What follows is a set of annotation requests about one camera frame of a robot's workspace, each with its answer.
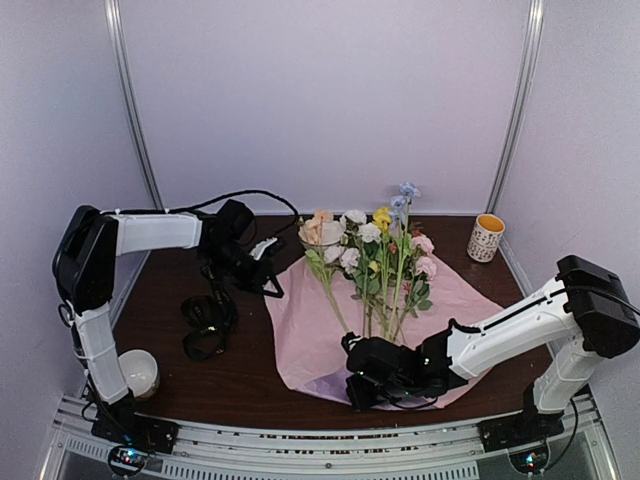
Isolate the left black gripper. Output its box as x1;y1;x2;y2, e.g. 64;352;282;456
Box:
202;240;284;298

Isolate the left aluminium frame post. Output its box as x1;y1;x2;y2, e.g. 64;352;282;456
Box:
104;0;164;210

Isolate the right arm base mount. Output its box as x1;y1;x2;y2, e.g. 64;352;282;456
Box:
478;412;564;452

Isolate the aluminium frame post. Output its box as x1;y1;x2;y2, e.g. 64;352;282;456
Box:
485;0;546;214
104;0;164;210

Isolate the black printed ribbon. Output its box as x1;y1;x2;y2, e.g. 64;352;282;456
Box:
180;263;239;362

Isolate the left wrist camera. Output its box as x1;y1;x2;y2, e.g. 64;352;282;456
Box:
250;236;287;261

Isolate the peach flower stem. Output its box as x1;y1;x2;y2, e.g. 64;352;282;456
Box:
298;210;349;333

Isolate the scalloped white bowl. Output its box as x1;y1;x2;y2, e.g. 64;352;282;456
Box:
298;219;345;251

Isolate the patterned mug orange inside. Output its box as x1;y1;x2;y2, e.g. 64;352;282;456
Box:
467;213;505;263

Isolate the pink wrapping paper sheet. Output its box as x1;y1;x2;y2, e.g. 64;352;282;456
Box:
266;257;502;404

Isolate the right aluminium frame post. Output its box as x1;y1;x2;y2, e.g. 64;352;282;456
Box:
485;0;546;214

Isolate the front aluminium rail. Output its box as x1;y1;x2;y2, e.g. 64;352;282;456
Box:
39;394;619;480

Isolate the round white bowl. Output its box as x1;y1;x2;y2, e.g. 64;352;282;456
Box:
118;349;160;401

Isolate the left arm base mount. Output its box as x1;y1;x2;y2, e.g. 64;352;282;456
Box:
91;416;179;454

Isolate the blue flower stem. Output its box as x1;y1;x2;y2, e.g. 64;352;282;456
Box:
390;182;421;341

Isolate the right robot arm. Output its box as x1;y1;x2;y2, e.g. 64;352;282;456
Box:
341;255;639;442

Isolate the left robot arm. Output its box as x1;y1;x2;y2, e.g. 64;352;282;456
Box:
52;200;284;405

